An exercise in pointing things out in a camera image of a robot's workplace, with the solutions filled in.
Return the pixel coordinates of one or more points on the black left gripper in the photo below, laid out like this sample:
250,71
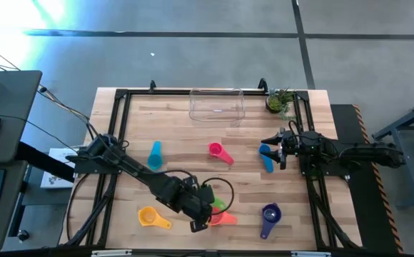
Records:
192,207

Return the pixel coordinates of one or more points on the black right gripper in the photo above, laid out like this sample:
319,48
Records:
290,146

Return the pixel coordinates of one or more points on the blue measuring cup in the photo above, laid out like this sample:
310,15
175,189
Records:
267,165

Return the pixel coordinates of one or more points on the orange measuring cup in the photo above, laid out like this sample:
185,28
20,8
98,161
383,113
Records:
226,218

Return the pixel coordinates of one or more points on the green measuring cup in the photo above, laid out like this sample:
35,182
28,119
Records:
219,204

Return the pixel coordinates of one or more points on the yellow measuring cup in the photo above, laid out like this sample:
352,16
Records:
148,216

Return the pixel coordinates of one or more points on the pink-red measuring cup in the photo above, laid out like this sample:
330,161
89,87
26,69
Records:
215,149

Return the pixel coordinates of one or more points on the purple measuring cup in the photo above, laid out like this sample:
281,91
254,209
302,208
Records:
265,230

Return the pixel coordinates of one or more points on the teal measuring cup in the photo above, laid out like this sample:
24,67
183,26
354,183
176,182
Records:
155,160

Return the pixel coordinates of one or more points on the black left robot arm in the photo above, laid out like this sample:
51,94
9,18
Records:
128,164

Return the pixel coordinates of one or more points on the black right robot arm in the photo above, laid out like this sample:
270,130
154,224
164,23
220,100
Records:
371,153

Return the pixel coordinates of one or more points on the clear plastic basket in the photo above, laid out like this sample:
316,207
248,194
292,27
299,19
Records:
217,107

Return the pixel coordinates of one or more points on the small potted succulent plant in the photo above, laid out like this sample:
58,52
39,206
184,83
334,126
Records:
275,103

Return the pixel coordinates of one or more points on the black hazard-striped floor mat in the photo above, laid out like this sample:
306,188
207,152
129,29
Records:
360,214

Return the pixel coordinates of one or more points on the grey metal cart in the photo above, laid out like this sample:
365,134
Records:
400,171

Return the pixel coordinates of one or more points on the white printed paper box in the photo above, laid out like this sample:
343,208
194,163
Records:
59,157

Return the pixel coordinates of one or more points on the black desk support beam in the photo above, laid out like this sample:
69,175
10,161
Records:
39,160

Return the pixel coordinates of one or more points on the black round knob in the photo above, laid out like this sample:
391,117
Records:
23,235

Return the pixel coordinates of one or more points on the grey low side desk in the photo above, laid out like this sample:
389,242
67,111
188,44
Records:
0,221

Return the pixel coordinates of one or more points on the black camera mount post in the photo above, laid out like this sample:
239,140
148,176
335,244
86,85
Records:
263,85
152,85

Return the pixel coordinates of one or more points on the white table edge bracket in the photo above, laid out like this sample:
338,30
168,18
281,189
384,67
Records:
310,254
111,253

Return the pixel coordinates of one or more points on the black aluminium table frame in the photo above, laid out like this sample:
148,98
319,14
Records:
164,92

